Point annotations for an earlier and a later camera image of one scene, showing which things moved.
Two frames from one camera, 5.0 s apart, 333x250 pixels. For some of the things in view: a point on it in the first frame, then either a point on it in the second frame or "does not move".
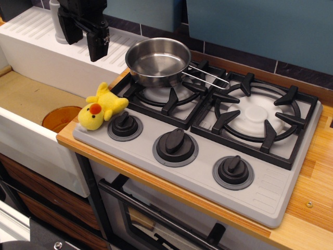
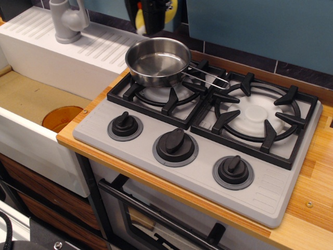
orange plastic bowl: x=58 y=118 does not move
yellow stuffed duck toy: x=101 y=107 → x=170 y=15
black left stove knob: x=125 y=127 does not move
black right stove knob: x=233 y=173 does not move
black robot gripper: x=88 y=12 → x=155 y=13
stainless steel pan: x=161 y=62 does not move
